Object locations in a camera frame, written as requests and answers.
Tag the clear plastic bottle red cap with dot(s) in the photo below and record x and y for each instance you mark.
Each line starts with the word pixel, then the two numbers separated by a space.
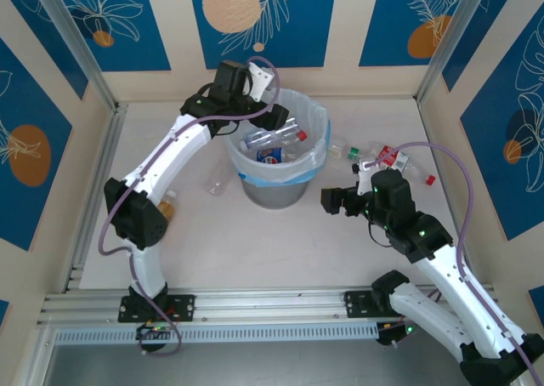
pixel 255 139

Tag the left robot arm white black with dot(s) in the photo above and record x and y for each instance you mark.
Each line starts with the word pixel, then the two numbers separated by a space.
pixel 144 224

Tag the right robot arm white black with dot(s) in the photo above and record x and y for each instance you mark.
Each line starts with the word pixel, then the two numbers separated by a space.
pixel 450 284

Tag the white blue plastic bin liner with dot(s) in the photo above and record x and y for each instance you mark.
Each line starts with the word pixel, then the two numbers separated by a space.
pixel 312 114

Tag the grey metal mesh bin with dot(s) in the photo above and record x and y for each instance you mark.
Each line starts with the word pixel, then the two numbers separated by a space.
pixel 276 194

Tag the red white label bottle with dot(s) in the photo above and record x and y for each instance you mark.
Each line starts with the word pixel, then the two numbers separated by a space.
pixel 397 160

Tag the clear bottle green cap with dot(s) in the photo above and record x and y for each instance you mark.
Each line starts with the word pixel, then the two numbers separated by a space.
pixel 340 148

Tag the clear unlabelled bottle white cap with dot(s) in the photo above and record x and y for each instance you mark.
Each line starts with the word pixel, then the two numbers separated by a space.
pixel 217 183

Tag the orange label bottle white cap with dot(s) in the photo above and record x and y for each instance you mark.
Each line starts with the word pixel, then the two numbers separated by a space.
pixel 166 211

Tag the black controller board with LEDs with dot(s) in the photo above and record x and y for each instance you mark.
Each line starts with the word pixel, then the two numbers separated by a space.
pixel 395 337
pixel 153 331

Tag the blue floral wall panel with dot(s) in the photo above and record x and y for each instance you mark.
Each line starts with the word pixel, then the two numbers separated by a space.
pixel 34 33
pixel 510 182
pixel 382 20
pixel 297 20
pixel 21 105
pixel 501 20
pixel 127 41

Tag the long aluminium frame rail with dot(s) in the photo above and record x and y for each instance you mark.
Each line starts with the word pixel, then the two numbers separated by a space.
pixel 272 305

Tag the aluminium frame post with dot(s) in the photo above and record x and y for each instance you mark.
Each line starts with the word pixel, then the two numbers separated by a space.
pixel 76 41
pixel 451 41

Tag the aluminium side rail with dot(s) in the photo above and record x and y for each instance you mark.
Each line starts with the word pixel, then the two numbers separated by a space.
pixel 85 241

